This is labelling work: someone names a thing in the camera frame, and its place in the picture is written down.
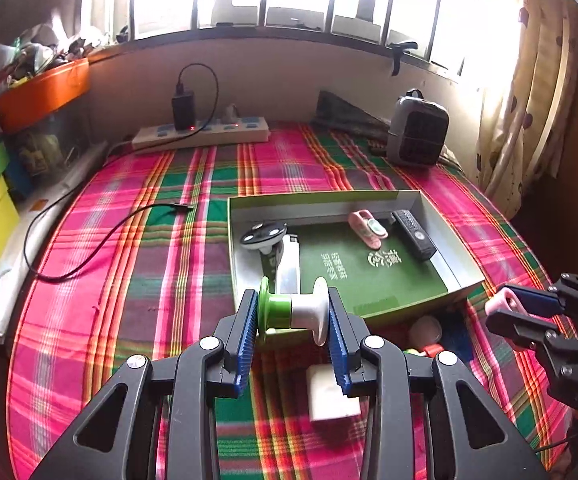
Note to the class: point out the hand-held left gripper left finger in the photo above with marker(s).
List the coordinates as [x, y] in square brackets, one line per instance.
[246, 340]

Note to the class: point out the large pink contact lens case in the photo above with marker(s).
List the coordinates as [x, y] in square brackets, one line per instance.
[496, 302]

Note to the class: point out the white charger block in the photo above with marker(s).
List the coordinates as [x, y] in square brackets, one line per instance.
[326, 400]

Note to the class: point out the round black and white gadget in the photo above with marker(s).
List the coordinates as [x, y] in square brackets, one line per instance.
[264, 235]

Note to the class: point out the green cardboard box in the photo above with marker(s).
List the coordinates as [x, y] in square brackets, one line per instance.
[369, 280]

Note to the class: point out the dark wedge-shaped object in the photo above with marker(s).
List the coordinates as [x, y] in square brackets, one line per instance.
[349, 115]

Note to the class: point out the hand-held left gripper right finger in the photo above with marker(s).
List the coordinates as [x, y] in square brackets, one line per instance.
[341, 345]

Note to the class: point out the black rectangular light device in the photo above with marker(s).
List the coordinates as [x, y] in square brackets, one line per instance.
[414, 235]

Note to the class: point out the plaid blanket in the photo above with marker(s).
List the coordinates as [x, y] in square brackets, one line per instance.
[144, 310]

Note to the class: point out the cream heart print curtain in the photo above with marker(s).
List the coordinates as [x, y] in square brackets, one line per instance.
[539, 85]

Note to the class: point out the clear glass tank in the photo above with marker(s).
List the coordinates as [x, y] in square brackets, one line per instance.
[54, 145]

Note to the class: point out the grey fan heater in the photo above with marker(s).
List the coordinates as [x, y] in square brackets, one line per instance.
[416, 132]

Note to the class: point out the pile of clutter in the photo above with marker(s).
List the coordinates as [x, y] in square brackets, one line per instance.
[34, 55]

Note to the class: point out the white power strip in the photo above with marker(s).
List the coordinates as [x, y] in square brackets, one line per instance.
[204, 135]

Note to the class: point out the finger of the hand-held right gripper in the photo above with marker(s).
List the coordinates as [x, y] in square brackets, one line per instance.
[519, 327]
[534, 300]

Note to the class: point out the white plug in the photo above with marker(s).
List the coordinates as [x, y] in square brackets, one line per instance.
[231, 114]

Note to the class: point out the blue box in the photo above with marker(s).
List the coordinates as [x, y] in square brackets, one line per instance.
[19, 180]

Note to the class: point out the blue transparent usb tester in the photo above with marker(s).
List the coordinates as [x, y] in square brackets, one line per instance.
[456, 335]

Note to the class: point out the black power adapter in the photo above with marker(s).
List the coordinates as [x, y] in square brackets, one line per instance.
[184, 110]

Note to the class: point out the small pink contact lens case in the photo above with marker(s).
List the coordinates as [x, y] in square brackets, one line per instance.
[366, 230]

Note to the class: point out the red cap bottle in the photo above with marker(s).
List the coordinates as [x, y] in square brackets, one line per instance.
[431, 350]

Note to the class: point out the orange tray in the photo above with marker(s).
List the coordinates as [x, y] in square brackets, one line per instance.
[39, 95]

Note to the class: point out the green and white spool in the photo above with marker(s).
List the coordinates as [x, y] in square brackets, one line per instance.
[294, 312]

